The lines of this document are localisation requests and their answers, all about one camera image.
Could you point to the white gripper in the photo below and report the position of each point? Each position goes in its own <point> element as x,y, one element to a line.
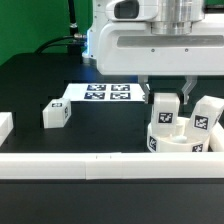
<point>161,37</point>

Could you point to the white round stool seat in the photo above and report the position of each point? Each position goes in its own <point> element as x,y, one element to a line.
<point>177,142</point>

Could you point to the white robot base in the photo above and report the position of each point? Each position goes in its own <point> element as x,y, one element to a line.
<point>89,55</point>

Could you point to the white marker sheet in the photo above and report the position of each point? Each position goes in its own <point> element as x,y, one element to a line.
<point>124,92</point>

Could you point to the white front barrier rail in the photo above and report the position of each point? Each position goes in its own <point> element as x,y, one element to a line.
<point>87,166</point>

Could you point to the white left barrier rail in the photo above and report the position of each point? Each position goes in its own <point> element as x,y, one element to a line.
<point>6,125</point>

